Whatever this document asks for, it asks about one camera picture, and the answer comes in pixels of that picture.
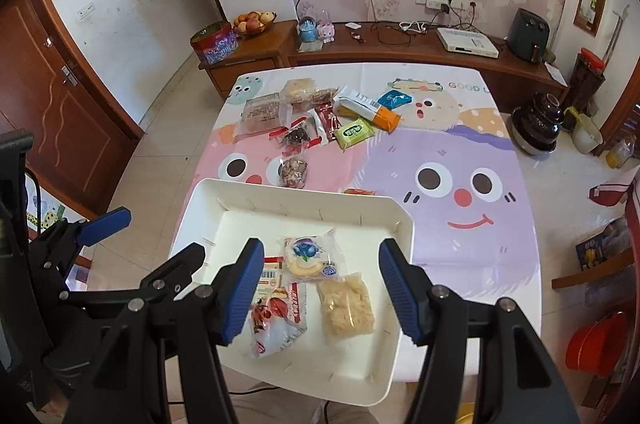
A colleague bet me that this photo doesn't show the long white orange packet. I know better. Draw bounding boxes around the long white orange packet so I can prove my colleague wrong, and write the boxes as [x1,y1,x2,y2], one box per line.
[332,84,402,133]

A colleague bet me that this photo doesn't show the dark air fryer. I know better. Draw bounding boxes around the dark air fryer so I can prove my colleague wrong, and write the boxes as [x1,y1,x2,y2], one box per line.
[509,8,549,64]

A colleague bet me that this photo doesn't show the white plastic tray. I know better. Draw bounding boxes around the white plastic tray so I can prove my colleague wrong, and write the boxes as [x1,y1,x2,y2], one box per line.
[169,178,416,407]

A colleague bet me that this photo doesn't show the green snack packet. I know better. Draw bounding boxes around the green snack packet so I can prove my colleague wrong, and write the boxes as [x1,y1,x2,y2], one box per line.
[334,118,376,151]

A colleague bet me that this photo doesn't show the blueberry print pastry packet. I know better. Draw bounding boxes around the blueberry print pastry packet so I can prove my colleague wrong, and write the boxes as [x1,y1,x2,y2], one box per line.
[284,228,346,282]

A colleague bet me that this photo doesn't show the white paper sheet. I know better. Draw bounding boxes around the white paper sheet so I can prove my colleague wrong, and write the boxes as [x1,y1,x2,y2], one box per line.
[545,62,569,87]

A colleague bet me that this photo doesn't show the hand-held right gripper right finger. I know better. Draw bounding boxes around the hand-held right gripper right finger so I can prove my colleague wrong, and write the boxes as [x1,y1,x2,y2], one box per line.
[378,238,581,424]

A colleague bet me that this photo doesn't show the blue snow globe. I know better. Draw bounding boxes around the blue snow globe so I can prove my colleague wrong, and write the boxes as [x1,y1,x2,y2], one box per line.
[298,16,319,43]

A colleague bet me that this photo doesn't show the cartoon printed tablecloth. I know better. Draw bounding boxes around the cartoon printed tablecloth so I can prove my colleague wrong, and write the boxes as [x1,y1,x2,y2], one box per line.
[170,62,543,385]

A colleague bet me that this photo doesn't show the fruit bowl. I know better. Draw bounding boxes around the fruit bowl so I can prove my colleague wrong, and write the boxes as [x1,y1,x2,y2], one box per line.
[231,10,277,38]

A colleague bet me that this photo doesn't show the brown jar red lid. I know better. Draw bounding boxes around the brown jar red lid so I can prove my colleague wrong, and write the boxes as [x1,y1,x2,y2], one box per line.
[570,48,607,115]

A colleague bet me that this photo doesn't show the red white bag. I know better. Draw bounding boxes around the red white bag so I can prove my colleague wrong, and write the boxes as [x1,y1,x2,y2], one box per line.
[589,180,640,207]

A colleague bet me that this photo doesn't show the dark candy packet red ends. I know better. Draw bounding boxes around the dark candy packet red ends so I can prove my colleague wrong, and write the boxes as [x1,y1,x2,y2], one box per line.
[267,116,323,155]

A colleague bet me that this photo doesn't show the wooden tv cabinet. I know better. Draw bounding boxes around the wooden tv cabinet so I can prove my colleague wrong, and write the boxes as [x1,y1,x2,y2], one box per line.
[197,20,568,115]

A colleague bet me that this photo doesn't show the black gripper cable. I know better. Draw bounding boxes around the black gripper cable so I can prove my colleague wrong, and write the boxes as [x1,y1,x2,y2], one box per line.
[22,166,41,209]

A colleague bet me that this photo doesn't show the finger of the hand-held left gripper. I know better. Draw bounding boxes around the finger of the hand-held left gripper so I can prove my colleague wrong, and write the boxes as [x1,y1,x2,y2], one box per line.
[65,243,207,311]
[30,206,132,299]

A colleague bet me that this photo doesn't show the pale rice crisp packet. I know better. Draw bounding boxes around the pale rice crisp packet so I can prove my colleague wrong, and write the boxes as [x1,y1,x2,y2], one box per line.
[317,273,376,345]

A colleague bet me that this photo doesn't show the pink toy figure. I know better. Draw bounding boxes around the pink toy figure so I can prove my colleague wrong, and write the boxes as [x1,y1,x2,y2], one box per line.
[318,11,337,42]

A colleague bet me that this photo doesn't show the dark ceramic pot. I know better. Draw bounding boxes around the dark ceramic pot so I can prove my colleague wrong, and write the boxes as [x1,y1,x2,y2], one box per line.
[510,92,566,155]

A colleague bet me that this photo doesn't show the blue picture box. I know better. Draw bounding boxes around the blue picture box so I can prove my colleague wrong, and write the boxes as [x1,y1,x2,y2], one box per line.
[575,219,632,272]

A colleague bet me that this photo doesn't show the brown wooden door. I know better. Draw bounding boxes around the brown wooden door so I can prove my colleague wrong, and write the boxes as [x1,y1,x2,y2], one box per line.
[0,0,146,215]

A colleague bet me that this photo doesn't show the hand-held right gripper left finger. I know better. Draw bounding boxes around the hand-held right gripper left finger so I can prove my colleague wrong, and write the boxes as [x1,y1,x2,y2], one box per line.
[62,238,265,424]

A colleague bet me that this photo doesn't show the red plastic basin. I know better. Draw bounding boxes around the red plastic basin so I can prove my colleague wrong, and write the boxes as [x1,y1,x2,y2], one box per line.
[565,311,628,377]

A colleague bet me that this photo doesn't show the giraffe print wall sticker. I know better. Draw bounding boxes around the giraffe print wall sticker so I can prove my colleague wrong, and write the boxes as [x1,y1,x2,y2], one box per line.
[24,191,67,232]

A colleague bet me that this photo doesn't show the white plastic jug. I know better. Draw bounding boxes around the white plastic jug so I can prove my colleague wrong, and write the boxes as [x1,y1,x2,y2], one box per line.
[571,113,602,155]

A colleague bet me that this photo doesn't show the yellow bottle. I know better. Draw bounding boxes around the yellow bottle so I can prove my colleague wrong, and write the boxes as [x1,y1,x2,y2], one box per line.
[605,138,636,169]

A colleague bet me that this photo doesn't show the red white snack packet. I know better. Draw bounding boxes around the red white snack packet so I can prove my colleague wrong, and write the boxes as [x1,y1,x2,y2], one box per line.
[248,256,307,360]

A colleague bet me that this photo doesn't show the round printed tin box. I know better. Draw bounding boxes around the round printed tin box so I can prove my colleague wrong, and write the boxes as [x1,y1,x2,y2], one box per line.
[190,21,240,65]

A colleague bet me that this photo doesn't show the white set-top box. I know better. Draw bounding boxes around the white set-top box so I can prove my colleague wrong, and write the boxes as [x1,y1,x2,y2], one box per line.
[436,27,501,59]

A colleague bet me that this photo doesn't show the small red snack packet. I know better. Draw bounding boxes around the small red snack packet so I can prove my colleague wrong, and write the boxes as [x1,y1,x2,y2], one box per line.
[312,102,343,145]

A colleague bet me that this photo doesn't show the clear nut cluster packet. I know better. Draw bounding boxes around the clear nut cluster packet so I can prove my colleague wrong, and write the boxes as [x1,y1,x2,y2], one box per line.
[277,156,310,189]

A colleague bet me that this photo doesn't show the blue snack packet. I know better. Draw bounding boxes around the blue snack packet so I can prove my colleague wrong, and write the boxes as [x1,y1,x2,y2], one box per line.
[376,90,412,109]

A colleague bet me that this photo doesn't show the thin black cable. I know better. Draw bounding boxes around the thin black cable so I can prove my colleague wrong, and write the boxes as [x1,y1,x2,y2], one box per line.
[374,21,437,48]

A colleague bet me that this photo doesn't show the pale square pastry packet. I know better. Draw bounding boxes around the pale square pastry packet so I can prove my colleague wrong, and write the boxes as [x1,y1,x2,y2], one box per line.
[280,77,318,105]

